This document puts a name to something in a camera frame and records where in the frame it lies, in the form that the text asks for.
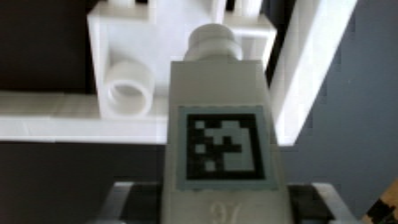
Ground white chair seat part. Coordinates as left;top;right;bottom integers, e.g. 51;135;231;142
87;0;277;119

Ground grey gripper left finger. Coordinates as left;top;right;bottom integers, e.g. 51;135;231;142
96;181;161;224

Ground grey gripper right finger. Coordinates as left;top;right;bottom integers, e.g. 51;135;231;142
288;183;360;224

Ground white chair leg with tag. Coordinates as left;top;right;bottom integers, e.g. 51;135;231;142
161;24;293;224

